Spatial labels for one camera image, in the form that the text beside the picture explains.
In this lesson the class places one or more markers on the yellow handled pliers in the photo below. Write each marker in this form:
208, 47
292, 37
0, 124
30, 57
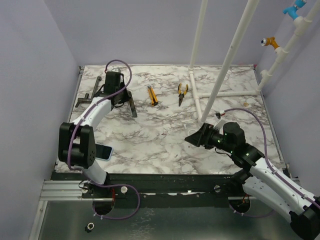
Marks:
182, 93

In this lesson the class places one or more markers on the white PVC pipe frame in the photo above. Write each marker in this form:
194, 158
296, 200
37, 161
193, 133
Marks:
204, 101

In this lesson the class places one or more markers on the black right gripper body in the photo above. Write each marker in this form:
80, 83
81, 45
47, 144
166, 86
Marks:
203, 134

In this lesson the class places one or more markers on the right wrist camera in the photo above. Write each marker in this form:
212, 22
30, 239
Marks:
220, 119

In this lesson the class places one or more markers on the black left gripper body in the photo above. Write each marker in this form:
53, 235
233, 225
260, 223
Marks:
123, 96

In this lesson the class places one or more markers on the dark metal crank handle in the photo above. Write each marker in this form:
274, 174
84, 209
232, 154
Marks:
87, 99

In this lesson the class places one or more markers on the yellow utility knife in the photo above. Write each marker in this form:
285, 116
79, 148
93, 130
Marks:
152, 95

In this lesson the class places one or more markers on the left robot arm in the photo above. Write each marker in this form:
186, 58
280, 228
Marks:
76, 144

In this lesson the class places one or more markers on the small black ring knob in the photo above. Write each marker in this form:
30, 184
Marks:
89, 227

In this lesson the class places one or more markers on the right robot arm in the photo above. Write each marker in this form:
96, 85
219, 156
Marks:
261, 179

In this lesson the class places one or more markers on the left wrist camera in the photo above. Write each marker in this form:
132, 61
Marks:
117, 70

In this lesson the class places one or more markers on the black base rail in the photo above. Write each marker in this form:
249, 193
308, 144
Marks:
129, 191

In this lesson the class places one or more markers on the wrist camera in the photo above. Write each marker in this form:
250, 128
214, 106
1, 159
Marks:
220, 119
117, 70

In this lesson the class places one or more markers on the blue cased phone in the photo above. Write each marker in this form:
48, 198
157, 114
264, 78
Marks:
103, 152

